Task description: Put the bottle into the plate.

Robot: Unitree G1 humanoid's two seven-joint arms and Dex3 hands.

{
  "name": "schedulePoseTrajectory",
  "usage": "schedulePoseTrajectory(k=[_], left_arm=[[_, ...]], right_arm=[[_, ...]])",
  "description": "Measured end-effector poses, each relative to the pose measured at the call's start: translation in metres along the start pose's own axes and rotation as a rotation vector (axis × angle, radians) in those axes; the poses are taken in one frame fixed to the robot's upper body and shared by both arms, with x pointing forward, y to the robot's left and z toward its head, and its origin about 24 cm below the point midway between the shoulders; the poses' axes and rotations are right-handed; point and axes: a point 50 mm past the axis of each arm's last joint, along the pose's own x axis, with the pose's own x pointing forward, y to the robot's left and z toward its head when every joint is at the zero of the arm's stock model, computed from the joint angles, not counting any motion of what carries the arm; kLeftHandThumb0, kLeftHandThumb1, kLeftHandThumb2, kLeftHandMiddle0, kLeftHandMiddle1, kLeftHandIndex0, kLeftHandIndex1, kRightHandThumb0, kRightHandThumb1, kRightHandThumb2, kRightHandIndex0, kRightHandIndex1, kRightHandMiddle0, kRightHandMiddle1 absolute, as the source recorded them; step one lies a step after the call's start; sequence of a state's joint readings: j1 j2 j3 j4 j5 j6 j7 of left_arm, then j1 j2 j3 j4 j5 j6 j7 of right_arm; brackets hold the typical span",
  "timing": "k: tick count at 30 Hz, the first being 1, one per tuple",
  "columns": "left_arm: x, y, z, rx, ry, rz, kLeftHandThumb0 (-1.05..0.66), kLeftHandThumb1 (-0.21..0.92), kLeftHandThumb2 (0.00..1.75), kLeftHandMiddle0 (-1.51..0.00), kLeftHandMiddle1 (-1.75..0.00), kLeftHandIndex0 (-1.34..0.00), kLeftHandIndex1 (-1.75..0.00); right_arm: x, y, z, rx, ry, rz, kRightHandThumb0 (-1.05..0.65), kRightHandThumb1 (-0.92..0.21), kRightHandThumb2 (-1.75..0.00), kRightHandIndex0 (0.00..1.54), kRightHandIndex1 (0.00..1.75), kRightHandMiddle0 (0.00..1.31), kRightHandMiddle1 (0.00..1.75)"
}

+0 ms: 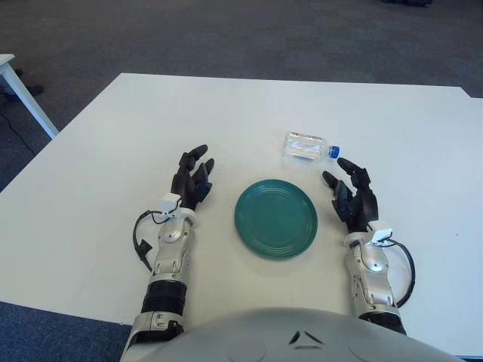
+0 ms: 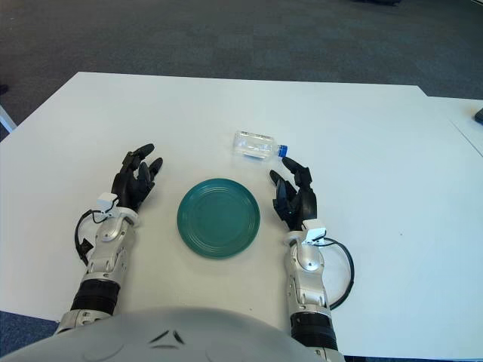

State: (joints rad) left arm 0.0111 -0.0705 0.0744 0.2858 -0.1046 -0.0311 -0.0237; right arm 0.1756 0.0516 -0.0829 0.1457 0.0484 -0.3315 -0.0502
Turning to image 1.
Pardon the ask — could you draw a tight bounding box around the black floor cable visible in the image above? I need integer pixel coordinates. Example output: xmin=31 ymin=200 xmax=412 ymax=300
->
xmin=0 ymin=112 xmax=35 ymax=154

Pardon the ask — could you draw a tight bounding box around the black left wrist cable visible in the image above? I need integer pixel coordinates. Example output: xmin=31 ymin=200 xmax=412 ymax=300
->
xmin=131 ymin=209 xmax=178 ymax=273

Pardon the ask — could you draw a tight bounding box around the white side table leg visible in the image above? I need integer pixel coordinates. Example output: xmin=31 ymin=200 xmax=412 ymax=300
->
xmin=0 ymin=54 xmax=60 ymax=140

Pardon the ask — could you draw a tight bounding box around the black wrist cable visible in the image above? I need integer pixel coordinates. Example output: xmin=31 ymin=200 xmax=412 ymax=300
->
xmin=380 ymin=237 xmax=416 ymax=308
xmin=131 ymin=209 xmax=178 ymax=273

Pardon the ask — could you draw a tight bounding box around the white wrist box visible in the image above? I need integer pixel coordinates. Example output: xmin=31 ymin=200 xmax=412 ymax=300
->
xmin=368 ymin=221 xmax=393 ymax=246
xmin=158 ymin=192 xmax=181 ymax=216

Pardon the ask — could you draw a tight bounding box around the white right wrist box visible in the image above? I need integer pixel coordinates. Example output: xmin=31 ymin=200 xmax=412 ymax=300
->
xmin=368 ymin=221 xmax=393 ymax=246

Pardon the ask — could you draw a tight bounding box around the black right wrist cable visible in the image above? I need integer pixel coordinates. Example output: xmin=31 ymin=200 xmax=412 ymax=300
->
xmin=380 ymin=237 xmax=416 ymax=308

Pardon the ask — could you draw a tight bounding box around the silver robot torso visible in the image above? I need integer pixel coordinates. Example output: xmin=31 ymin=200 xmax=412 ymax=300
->
xmin=121 ymin=305 xmax=467 ymax=362

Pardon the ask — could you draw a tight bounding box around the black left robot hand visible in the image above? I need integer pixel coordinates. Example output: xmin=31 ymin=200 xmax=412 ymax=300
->
xmin=170 ymin=143 xmax=216 ymax=213

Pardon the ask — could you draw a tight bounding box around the clear plastic bottle blue cap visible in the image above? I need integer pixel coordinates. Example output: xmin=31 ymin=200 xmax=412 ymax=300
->
xmin=281 ymin=130 xmax=343 ymax=163

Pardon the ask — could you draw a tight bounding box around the green round plate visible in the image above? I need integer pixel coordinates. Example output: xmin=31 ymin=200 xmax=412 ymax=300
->
xmin=234 ymin=179 xmax=319 ymax=262

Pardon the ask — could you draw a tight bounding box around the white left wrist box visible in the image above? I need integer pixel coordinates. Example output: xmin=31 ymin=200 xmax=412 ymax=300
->
xmin=158 ymin=192 xmax=181 ymax=216

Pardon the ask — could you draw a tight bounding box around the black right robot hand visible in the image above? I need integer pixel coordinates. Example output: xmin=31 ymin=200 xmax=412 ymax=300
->
xmin=321 ymin=157 xmax=380 ymax=233

